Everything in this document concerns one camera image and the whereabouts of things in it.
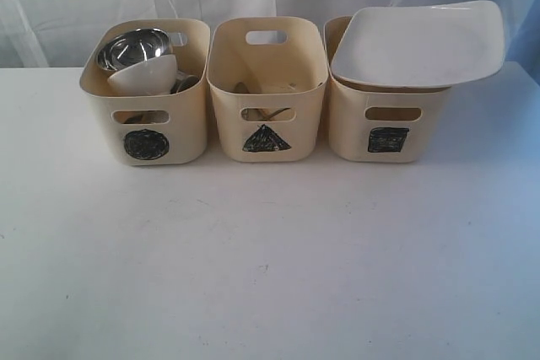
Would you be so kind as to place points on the stainless steel bowl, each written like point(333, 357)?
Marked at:
point(132, 47)

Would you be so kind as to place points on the steel mug with solid handle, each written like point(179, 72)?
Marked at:
point(147, 117)

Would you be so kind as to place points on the cream bin with square mark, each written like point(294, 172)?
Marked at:
point(383, 125)

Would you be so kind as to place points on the cream bin with triangle mark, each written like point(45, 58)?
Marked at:
point(283, 62)

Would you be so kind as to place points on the white plastic bowl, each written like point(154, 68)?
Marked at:
point(152, 77)

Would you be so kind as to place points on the cream bin with circle mark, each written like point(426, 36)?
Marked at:
point(179, 133)

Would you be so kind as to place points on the steel cup with wire handle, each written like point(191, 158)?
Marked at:
point(183, 82)

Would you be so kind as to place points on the white square plate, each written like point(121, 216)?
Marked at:
point(423, 47)

